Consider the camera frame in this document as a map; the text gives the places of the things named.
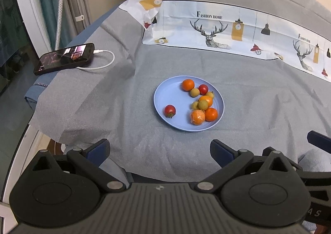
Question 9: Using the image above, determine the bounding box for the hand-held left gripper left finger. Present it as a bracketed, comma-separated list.
[27, 139, 127, 193]

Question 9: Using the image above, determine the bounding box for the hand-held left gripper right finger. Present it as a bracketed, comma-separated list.
[194, 139, 295, 193]

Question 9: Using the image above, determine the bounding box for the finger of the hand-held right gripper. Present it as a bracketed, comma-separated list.
[307, 131, 331, 153]
[262, 146, 303, 172]

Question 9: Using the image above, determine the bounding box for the red tomato with green stem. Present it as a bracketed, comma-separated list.
[164, 105, 176, 118]

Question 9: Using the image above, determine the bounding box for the blue plate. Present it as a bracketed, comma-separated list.
[153, 76, 224, 132]

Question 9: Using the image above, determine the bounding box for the person's light blue clothing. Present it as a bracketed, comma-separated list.
[297, 149, 331, 170]

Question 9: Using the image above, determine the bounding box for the grey bed sheet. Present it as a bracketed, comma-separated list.
[28, 0, 331, 183]

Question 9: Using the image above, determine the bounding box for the black smartphone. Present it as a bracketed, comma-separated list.
[34, 43, 95, 76]

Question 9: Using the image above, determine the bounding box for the white printed deer cloth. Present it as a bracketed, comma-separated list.
[118, 0, 331, 79]

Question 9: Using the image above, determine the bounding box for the teal curtain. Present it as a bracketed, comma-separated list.
[32, 0, 64, 51]

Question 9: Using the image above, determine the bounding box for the white charging cable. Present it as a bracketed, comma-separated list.
[76, 49, 115, 71]

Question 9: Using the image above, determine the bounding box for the braided steamer hose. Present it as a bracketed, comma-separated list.
[55, 0, 66, 51]

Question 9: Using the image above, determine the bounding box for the white window frame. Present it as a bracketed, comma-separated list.
[10, 0, 53, 53]

